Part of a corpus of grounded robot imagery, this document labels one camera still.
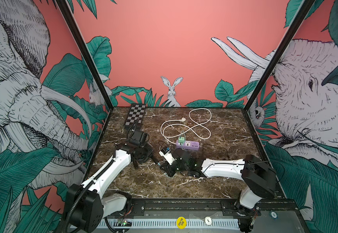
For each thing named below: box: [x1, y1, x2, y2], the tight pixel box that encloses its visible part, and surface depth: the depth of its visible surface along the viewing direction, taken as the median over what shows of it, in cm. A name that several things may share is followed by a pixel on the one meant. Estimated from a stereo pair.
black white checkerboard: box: [124, 103, 147, 131], surface depth 116 cm
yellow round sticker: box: [176, 216, 187, 230], surface depth 71 cm
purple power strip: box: [175, 139, 200, 150], surface depth 97 cm
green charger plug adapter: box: [178, 136, 186, 144], surface depth 95 cm
